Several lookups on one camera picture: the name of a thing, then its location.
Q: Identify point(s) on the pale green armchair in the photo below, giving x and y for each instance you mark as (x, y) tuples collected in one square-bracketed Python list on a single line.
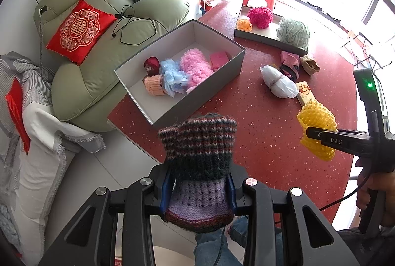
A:
[(92, 80)]

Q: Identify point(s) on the white plastic bag bundle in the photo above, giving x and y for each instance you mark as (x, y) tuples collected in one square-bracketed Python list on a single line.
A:
[(277, 83)]

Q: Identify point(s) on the grey box lid tray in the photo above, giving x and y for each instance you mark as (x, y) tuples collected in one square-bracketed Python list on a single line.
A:
[(262, 37)]

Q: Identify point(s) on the brown knit pouch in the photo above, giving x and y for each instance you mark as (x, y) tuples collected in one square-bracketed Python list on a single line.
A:
[(310, 66)]

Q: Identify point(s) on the person's right hand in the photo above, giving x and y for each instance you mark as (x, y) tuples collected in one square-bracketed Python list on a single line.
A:
[(389, 192)]

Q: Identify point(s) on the striped knit sock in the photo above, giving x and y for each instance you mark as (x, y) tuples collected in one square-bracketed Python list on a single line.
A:
[(197, 142)]

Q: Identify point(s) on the red embroidered cushion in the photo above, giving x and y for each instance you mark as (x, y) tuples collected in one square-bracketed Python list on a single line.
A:
[(80, 29)]

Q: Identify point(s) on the grey striped blanket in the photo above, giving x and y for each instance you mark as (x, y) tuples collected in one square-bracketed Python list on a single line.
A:
[(27, 74)]

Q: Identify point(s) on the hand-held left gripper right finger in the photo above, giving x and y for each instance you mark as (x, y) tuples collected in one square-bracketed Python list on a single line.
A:
[(232, 195)]

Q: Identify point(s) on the light blue chunky knit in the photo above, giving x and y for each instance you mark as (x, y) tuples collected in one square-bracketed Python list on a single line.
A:
[(6, 222)]

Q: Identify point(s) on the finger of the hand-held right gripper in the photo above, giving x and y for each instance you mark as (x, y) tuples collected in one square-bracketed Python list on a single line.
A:
[(313, 132)]

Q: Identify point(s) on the light blue fluffy pompom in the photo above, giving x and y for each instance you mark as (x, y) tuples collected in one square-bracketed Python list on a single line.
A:
[(172, 76)]

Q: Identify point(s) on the pink sponge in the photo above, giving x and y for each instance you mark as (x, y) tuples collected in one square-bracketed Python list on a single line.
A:
[(219, 59)]

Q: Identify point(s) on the white fringed quilt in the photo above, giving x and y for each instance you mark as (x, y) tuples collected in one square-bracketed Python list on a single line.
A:
[(40, 176)]

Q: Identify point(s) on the red cloth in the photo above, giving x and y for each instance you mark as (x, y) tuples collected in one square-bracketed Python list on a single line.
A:
[(17, 111)]

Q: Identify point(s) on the cream printed tissue pack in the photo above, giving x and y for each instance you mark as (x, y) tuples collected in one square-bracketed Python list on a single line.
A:
[(304, 91)]

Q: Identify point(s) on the dark window frame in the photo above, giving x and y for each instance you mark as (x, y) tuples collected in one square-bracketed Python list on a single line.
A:
[(375, 0)]

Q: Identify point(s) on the black metal folding chair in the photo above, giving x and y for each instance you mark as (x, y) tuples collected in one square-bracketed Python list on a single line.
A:
[(351, 35)]

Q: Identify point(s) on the magenta fluffy pompom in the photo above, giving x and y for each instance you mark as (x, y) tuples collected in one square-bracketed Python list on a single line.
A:
[(260, 17)]

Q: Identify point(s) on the grey cardboard box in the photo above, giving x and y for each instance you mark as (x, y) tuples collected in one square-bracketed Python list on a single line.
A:
[(145, 102)]

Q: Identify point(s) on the dark red yarn ball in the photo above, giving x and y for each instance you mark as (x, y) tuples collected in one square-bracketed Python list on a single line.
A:
[(151, 65)]

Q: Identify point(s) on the yellow foam fruit net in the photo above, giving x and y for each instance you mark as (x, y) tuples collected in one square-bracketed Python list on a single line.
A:
[(317, 117)]

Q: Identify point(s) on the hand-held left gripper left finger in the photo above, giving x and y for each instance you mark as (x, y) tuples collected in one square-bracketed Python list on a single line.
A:
[(165, 192)]

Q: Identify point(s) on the orange knit sock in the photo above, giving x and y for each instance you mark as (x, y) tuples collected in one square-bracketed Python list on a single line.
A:
[(154, 85)]

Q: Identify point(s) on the person's blue jeans leg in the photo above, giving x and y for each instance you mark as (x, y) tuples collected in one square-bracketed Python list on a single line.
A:
[(364, 246), (209, 252)]

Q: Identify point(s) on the pale green bath pouf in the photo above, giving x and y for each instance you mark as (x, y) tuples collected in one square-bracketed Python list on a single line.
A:
[(293, 31)]

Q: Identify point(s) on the orange yarn ball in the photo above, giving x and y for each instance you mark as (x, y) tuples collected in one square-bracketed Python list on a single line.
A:
[(244, 24)]

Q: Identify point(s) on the pink fluffy pompom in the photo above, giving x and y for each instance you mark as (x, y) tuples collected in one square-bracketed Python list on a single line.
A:
[(196, 67)]

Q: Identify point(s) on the pink knit sock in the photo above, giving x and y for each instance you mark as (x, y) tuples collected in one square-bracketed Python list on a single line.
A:
[(290, 60)]

